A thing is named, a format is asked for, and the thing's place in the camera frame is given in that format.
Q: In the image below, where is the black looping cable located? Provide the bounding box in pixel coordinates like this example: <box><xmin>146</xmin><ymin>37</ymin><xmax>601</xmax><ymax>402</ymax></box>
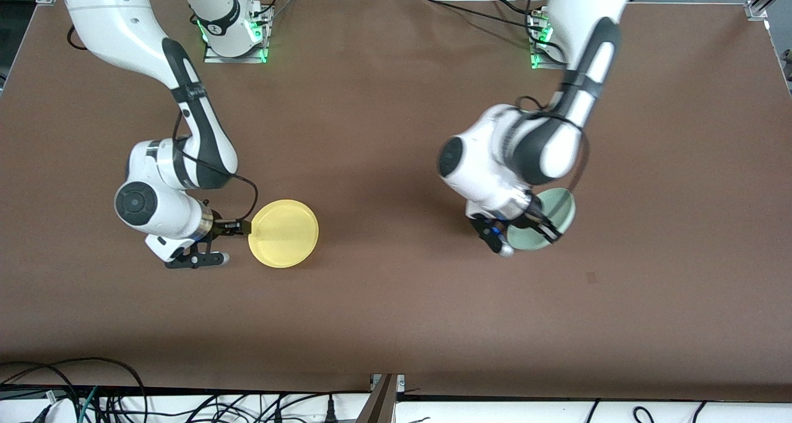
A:
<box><xmin>0</xmin><ymin>357</ymin><xmax>148</xmax><ymax>423</ymax></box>

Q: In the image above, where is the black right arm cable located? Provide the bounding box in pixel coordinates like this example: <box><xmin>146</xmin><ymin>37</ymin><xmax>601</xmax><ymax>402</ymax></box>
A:
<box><xmin>67</xmin><ymin>26</ymin><xmax>259</xmax><ymax>226</ymax></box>

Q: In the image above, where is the yellow round plate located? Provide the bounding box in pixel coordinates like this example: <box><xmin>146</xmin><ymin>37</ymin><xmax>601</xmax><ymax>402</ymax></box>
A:
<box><xmin>248</xmin><ymin>199</ymin><xmax>320</xmax><ymax>268</ymax></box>

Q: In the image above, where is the long black table cable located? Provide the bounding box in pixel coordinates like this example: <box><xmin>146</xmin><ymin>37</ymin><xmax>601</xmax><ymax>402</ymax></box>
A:
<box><xmin>426</xmin><ymin>0</ymin><xmax>536</xmax><ymax>29</ymax></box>

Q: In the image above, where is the brown table cover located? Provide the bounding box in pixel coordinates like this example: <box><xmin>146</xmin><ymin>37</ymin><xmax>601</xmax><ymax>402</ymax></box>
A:
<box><xmin>0</xmin><ymin>0</ymin><xmax>792</xmax><ymax>394</ymax></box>

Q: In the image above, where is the white lower shelf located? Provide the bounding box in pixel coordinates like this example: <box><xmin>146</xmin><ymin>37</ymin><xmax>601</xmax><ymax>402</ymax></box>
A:
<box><xmin>0</xmin><ymin>391</ymin><xmax>792</xmax><ymax>423</ymax></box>

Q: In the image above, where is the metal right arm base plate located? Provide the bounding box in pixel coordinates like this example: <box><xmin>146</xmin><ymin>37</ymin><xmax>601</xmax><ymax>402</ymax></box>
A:
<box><xmin>203</xmin><ymin>2</ymin><xmax>273</xmax><ymax>64</ymax></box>

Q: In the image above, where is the black base cable bundle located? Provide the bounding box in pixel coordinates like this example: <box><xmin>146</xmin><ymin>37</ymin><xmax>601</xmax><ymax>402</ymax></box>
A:
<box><xmin>251</xmin><ymin>0</ymin><xmax>296</xmax><ymax>25</ymax></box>

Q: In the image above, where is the aluminium frame post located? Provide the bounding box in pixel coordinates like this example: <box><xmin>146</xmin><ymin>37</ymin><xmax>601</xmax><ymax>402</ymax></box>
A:
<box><xmin>356</xmin><ymin>374</ymin><xmax>406</xmax><ymax>423</ymax></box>

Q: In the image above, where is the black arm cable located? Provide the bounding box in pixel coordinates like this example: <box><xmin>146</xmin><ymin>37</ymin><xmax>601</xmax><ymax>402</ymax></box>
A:
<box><xmin>514</xmin><ymin>95</ymin><xmax>590</xmax><ymax>195</ymax></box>
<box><xmin>67</xmin><ymin>26</ymin><xmax>259</xmax><ymax>226</ymax></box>

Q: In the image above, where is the pale green round plate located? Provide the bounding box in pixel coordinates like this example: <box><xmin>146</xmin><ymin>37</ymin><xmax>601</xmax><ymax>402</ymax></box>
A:
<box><xmin>506</xmin><ymin>188</ymin><xmax>576</xmax><ymax>251</ymax></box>

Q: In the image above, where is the green cable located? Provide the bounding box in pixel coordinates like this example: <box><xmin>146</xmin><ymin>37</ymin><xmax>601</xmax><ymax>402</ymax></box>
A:
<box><xmin>77</xmin><ymin>386</ymin><xmax>101</xmax><ymax>423</ymax></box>

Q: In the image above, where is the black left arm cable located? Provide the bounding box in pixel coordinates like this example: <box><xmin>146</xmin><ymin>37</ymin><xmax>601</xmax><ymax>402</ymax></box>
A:
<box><xmin>514</xmin><ymin>95</ymin><xmax>590</xmax><ymax>195</ymax></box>

